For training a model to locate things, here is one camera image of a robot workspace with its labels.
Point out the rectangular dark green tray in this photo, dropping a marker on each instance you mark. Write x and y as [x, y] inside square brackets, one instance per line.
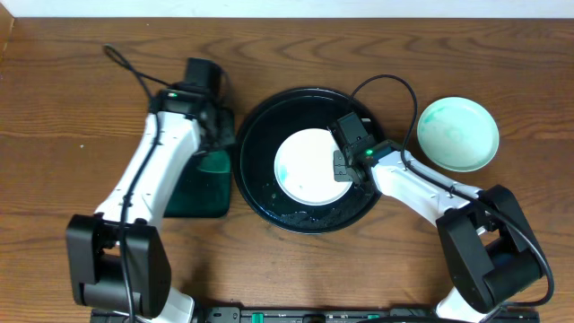
[200, 194]

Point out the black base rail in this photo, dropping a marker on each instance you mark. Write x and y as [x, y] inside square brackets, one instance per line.
[238, 315]

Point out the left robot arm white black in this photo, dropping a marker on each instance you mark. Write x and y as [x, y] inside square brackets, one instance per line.
[116, 258]

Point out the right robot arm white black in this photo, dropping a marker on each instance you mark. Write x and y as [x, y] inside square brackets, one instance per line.
[490, 249]

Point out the round black tray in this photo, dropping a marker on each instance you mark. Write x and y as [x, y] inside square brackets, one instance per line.
[259, 138]

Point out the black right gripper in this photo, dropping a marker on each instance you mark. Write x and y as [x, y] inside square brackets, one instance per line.
[339, 171]

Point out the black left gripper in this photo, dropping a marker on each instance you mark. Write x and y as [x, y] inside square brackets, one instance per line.
[222, 127]

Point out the green and yellow sponge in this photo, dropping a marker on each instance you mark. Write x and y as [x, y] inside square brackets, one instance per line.
[215, 162]

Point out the white plate with green stain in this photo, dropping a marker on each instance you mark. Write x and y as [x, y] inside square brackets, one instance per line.
[304, 170]

